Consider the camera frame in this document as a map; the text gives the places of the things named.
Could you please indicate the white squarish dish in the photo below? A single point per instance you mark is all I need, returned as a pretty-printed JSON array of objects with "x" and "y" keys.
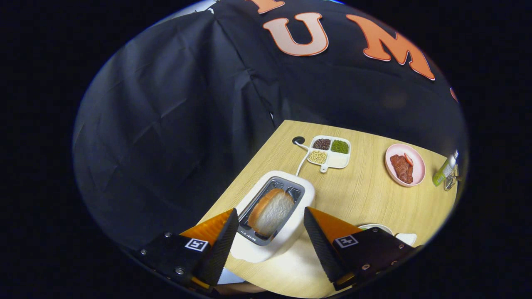
[{"x": 406, "y": 238}]

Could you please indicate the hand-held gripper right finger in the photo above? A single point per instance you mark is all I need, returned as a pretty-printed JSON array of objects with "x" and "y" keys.
[{"x": 322, "y": 245}]

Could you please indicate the dark red beans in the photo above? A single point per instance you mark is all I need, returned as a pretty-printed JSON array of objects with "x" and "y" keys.
[{"x": 321, "y": 144}]

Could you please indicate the yellow soybeans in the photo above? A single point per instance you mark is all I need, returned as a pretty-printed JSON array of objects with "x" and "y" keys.
[{"x": 318, "y": 157}]

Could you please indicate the silver bottle with green label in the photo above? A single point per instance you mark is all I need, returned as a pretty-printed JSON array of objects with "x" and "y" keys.
[{"x": 444, "y": 170}]

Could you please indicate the white toaster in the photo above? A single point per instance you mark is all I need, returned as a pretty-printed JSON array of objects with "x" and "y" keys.
[{"x": 291, "y": 232}]

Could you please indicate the round white plate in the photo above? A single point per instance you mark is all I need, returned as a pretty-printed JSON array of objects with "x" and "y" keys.
[{"x": 376, "y": 226}]

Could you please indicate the pink plate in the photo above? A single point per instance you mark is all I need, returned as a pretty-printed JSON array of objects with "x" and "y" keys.
[{"x": 417, "y": 168}]

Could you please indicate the toasted bread slice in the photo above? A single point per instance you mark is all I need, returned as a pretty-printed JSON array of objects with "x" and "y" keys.
[{"x": 272, "y": 211}]

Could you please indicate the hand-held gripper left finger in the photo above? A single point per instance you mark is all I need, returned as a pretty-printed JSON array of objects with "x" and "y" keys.
[{"x": 222, "y": 249}]

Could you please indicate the black backdrop cloth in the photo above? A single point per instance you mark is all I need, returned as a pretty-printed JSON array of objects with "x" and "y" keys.
[{"x": 166, "y": 124}]

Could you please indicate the white divided dish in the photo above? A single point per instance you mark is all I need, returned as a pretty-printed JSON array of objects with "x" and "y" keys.
[{"x": 338, "y": 161}]

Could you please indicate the brown meat piece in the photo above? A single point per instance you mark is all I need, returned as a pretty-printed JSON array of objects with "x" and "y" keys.
[
  {"x": 399, "y": 164},
  {"x": 407, "y": 176}
]

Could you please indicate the green mung beans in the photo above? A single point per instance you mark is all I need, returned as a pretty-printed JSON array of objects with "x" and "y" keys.
[{"x": 340, "y": 146}]

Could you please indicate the red sausage slice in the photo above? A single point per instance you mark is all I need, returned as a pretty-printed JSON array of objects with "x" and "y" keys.
[{"x": 409, "y": 159}]

